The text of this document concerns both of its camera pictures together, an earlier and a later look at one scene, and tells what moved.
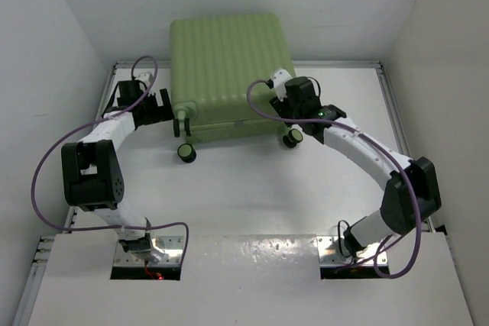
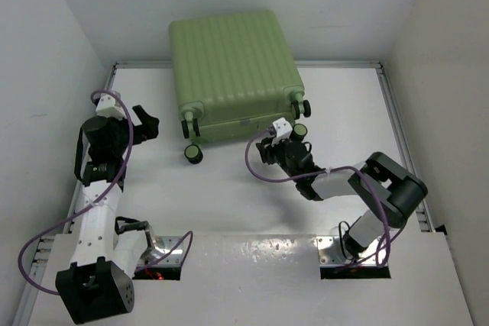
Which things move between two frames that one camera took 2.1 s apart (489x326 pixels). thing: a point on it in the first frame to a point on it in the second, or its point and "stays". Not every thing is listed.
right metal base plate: (328, 253) stays
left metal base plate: (167, 252) stays
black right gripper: (282, 107) to (267, 153)
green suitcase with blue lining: (213, 59) stays
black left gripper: (161, 113) to (147, 130)
